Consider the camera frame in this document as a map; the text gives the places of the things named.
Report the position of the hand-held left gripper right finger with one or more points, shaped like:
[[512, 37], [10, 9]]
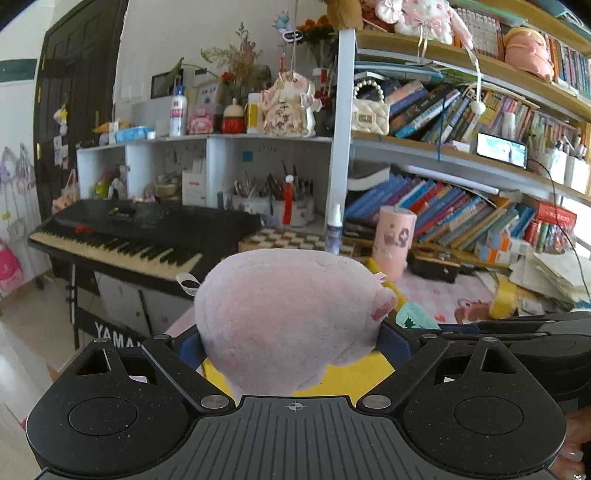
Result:
[[392, 344]]

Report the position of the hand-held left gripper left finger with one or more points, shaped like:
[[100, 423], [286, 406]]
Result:
[[190, 353]]

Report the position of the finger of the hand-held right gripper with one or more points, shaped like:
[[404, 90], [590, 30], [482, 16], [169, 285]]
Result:
[[508, 328]]

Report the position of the yellow tape roll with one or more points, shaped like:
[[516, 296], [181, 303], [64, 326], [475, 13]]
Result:
[[503, 300]]

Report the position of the teal small item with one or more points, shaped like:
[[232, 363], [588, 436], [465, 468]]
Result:
[[413, 318]]

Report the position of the pink plush toy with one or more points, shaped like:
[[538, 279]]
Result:
[[286, 314]]

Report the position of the person's right hand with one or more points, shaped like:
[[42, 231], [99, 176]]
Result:
[[577, 443]]

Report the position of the pile of papers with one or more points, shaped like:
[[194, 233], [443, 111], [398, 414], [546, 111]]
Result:
[[549, 277]]

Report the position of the pink cartoon desk mat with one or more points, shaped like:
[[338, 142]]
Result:
[[443, 295]]

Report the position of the blue orange white box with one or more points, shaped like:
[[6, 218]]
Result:
[[491, 254], [512, 242]]

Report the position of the black keyboard stand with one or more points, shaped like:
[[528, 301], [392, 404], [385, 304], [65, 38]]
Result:
[[106, 330]]

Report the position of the white cabinet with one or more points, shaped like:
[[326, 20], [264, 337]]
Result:
[[120, 300]]

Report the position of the brown black retro device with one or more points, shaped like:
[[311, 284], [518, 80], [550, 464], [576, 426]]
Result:
[[434, 265]]

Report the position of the pink cylindrical container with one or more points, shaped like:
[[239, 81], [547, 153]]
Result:
[[392, 244]]

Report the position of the small white spray bottle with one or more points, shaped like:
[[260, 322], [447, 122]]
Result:
[[334, 230]]

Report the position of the long row of leaning books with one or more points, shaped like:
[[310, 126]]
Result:
[[443, 207]]

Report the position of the black electronic keyboard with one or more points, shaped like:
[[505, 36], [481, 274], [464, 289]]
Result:
[[138, 221]]

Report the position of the wooden chessboard box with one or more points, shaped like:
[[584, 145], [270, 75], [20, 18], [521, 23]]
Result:
[[286, 240]]

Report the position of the white pen holder with pens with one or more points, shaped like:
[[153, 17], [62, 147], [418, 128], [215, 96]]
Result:
[[251, 203], [302, 210]]

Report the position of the white desk calendar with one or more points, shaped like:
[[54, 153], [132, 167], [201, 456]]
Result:
[[194, 184]]

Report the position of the red tassel ornament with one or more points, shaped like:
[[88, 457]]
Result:
[[288, 203]]

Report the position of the smartphone with lit screen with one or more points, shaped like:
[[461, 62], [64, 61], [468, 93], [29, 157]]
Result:
[[501, 150]]

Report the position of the pink backpack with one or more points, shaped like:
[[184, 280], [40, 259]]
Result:
[[9, 272]]

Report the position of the pink tote bag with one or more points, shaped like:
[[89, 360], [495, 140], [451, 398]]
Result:
[[65, 196]]

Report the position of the white cubby shelf unit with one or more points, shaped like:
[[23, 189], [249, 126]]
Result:
[[217, 152]]

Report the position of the blue tissue pack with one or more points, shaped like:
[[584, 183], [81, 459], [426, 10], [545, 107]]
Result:
[[134, 134]]

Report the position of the cream quilted handbag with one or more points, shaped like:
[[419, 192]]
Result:
[[369, 117]]

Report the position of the pink printed box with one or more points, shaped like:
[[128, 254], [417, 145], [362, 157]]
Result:
[[201, 122]]

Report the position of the row of thin colourful books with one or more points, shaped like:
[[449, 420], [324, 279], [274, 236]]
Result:
[[425, 110]]

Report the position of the red white doll figure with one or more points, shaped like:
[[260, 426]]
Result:
[[232, 122]]

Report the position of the white lotion bottle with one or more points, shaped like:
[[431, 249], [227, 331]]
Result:
[[178, 115]]

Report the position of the yellow white cup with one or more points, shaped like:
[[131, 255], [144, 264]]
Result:
[[253, 115]]

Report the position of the purple hanging bags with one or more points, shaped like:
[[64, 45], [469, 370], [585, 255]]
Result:
[[18, 170]]

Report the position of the lucky cat plush ornament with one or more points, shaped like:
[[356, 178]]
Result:
[[286, 110]]

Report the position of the row of upright book sets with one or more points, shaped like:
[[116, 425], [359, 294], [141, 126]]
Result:
[[572, 64]]

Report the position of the pink round plush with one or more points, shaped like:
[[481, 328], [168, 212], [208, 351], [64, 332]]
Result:
[[526, 53]]

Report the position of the dried flower bouquet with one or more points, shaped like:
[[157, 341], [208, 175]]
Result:
[[240, 60]]

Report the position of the dark wooden door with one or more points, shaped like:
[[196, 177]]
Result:
[[78, 69]]

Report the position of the white pink bunny plush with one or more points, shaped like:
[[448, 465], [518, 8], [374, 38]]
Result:
[[420, 18]]

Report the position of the orange artificial flowers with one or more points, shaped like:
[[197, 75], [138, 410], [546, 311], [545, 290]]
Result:
[[314, 27]]

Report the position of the brown plush toy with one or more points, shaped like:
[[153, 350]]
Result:
[[344, 14]]

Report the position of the wooden bookshelf with white post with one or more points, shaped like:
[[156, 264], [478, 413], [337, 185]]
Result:
[[344, 115]]

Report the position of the black picture frame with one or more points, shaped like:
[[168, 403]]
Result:
[[166, 85]]

